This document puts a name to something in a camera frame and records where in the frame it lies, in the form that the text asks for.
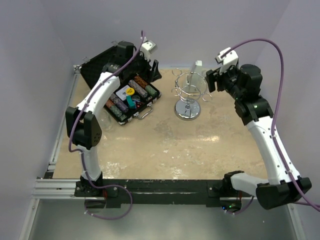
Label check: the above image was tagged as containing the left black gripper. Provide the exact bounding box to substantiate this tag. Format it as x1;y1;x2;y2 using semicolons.
127;48;162;82

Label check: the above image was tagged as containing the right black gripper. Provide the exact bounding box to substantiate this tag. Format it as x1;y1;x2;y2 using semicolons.
206;63;245;101

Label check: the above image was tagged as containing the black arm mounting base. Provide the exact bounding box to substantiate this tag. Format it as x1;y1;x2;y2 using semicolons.
74;179;239;208

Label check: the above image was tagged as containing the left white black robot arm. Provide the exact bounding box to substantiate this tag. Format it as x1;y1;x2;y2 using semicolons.
65;39;162;196

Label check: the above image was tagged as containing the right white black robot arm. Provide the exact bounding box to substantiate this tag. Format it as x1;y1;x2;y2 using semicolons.
205;64;312;210

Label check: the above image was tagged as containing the chrome wine glass rack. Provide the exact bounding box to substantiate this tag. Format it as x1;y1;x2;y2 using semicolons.
171;68;212;121

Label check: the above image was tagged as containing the brown orange chip stack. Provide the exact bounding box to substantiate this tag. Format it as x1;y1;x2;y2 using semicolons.
134;76;151;93

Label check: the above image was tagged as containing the grey purple chip stack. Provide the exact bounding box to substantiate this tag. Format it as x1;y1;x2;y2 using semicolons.
128;80;148;98

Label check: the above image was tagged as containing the black poker chip case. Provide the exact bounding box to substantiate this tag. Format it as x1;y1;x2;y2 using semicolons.
80;40;162;125

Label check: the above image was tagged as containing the yellow big blind button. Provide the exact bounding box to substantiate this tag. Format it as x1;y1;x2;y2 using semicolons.
126;87;135;96

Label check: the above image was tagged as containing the clear dealer button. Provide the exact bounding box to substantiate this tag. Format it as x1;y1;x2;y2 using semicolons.
131;95;141;102

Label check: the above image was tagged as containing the teal dealer block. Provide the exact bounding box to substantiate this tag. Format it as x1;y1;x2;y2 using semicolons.
126;95;136;109

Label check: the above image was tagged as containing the white playing card box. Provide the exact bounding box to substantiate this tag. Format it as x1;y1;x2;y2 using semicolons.
115;85;130;101

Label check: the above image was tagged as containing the purple white chip stack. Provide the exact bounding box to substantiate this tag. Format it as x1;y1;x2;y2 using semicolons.
110;93;129;113

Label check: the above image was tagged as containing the dark green chip stack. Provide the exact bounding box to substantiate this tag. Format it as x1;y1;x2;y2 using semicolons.
109;105;126;121

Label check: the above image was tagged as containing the red brown chip stack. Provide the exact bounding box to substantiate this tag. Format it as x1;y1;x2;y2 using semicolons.
105;99;116;110

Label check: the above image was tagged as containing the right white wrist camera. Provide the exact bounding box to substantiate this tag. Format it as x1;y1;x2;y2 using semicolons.
215;47;239;75

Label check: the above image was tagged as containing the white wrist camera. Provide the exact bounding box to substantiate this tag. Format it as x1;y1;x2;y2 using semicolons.
140;39;158;61
215;47;239;75

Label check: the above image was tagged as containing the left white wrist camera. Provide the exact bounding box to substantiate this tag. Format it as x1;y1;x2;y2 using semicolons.
140;39;158;61

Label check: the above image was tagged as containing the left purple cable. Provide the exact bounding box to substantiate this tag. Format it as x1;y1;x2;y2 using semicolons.
67;30;147;221

